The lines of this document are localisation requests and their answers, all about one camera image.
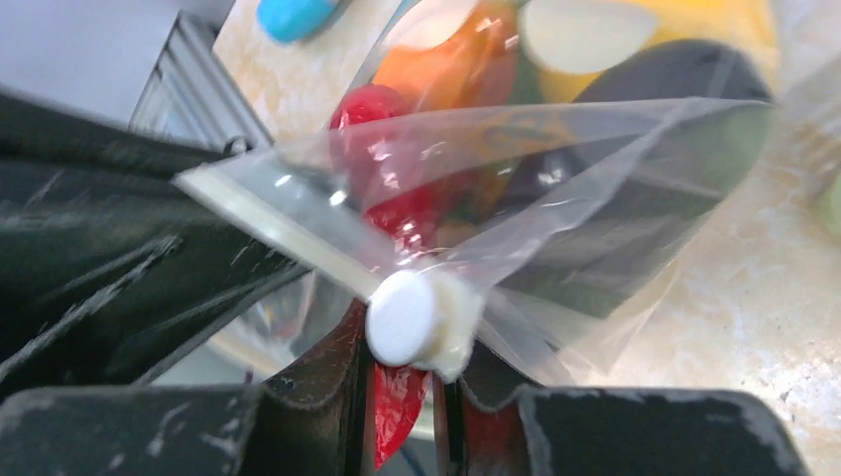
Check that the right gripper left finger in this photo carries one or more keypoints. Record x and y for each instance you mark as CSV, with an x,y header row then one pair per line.
x,y
312,418

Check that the yellow toy lemon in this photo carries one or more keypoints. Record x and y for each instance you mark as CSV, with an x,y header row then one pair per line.
x,y
574,42

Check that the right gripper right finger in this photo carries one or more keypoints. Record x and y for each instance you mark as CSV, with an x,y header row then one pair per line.
x,y
495,421

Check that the red toy chili pepper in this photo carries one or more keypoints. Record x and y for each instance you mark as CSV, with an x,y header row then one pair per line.
x,y
399,392

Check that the clear zip top bag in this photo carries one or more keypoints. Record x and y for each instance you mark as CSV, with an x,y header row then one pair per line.
x,y
505,180

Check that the purple toy eggplant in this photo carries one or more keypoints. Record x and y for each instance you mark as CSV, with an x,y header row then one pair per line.
x,y
698,162

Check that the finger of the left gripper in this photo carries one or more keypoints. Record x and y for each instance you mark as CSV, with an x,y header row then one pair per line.
x,y
92,227
90,351

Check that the red orange toy pepper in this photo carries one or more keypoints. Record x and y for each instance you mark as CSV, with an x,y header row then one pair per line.
x,y
452,54

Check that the blue cylinder toy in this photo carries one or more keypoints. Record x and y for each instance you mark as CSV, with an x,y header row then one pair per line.
x,y
288,21

